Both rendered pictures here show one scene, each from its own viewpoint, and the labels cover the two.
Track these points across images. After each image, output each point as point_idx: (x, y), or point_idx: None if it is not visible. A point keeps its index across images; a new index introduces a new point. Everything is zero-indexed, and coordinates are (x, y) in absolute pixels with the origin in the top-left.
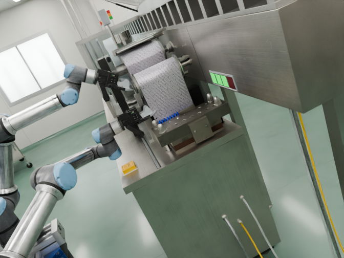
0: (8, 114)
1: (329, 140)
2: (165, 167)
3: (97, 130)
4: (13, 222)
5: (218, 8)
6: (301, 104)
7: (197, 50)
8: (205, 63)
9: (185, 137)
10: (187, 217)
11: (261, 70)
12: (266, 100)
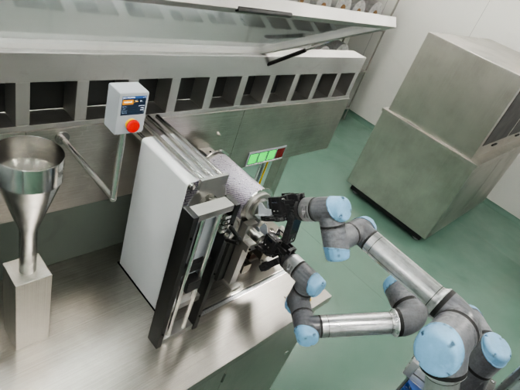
0: (430, 327)
1: (278, 169)
2: None
3: (319, 274)
4: None
5: (311, 94)
6: (329, 143)
7: (243, 135)
8: (245, 147)
9: None
10: None
11: (317, 132)
12: (306, 152)
